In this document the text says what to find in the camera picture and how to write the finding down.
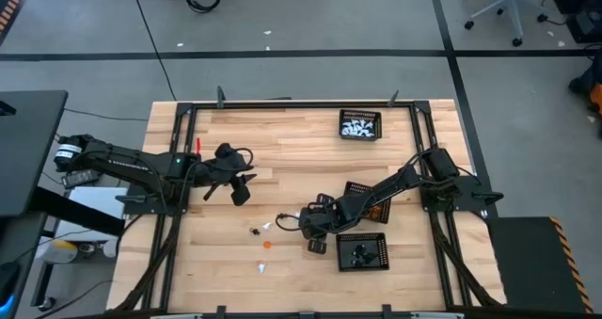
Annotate black power adapter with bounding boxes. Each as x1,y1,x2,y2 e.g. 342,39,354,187
60,167,102,190

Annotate black slotted plastic basket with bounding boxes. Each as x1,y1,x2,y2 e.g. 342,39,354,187
338,108,384,143
335,231,390,272
343,181,393,226

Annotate black platform hazard stripe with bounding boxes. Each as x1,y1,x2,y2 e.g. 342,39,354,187
485,215,596,315

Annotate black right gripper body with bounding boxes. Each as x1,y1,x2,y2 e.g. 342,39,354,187
298,199,353,242

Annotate black left camera cable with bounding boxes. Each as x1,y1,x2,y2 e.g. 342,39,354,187
234,147,256,169

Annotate black equipment case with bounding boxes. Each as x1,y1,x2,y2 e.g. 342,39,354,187
549,0,602,45

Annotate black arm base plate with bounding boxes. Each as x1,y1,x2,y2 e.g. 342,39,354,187
115,179,190,215
417,174,505,215

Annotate white flat box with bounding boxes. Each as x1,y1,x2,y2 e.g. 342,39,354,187
68,185,129,245

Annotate yellow white container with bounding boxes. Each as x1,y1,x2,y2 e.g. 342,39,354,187
35,238,79,264

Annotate black camera cable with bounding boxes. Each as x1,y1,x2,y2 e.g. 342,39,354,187
274,211,303,233
234,147,256,169

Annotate black desk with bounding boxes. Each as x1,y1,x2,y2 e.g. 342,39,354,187
0,89,70,218

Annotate black right camera cable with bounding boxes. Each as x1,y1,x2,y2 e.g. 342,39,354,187
274,211,303,233

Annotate grey office chair base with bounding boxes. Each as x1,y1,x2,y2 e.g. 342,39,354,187
462,0,549,48

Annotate long black floor cable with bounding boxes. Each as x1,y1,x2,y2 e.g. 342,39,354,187
127,0,179,103

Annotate black stand with caster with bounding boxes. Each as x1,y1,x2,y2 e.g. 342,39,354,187
28,261,58,313

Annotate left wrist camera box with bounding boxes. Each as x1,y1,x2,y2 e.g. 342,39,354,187
214,142,237,160

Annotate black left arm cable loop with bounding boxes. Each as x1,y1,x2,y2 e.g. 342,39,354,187
174,161,198,212

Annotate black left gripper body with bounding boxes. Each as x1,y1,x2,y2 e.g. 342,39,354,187
197,152,251,202

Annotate black desk crossbar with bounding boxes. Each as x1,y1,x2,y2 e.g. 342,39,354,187
27,186,127,238

